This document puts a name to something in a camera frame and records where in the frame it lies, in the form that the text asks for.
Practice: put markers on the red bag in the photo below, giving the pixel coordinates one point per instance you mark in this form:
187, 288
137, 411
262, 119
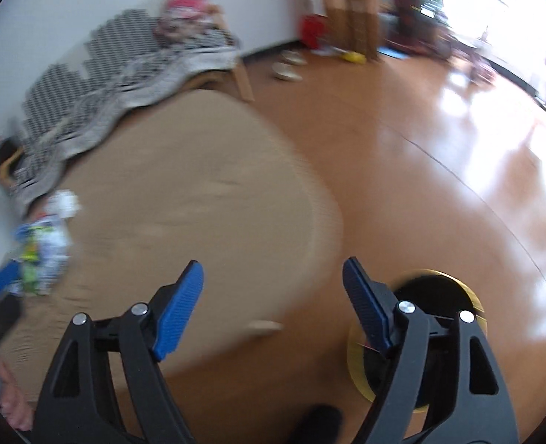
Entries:
314, 30

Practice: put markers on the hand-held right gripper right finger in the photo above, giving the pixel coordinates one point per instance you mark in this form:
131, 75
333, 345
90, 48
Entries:
363, 300

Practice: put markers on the person's left hand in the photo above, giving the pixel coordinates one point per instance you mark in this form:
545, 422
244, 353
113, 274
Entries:
13, 397

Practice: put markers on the yellow toy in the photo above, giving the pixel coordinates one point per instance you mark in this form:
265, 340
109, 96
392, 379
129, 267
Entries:
354, 58

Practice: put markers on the black white striped blanket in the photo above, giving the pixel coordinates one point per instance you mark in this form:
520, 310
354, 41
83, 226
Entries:
115, 83

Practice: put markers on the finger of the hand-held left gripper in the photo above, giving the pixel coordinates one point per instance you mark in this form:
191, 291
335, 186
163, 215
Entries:
2, 282

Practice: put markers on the blue floor mat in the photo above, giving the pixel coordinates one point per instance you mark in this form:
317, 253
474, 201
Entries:
391, 53

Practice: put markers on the black bin with gold rim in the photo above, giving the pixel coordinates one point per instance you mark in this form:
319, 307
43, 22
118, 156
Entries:
432, 293

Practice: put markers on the white crumpled tissue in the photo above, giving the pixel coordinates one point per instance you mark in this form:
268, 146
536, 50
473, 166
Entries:
64, 203

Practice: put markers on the person's black sock foot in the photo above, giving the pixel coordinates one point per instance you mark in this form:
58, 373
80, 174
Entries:
321, 423

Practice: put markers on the brown curtain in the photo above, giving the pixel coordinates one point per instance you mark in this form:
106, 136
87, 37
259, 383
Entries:
351, 9

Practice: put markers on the blue white snack wrapper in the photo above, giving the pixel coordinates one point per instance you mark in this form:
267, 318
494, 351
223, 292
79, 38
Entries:
46, 245

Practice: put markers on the wooden bench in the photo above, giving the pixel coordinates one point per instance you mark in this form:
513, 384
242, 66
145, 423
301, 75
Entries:
244, 84

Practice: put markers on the round wooden table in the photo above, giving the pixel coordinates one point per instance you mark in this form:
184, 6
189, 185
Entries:
185, 194

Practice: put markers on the potted plant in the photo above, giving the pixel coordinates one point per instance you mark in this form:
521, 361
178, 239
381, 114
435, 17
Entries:
414, 18

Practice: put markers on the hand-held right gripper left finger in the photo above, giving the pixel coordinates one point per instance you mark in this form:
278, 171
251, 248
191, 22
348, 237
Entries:
182, 305

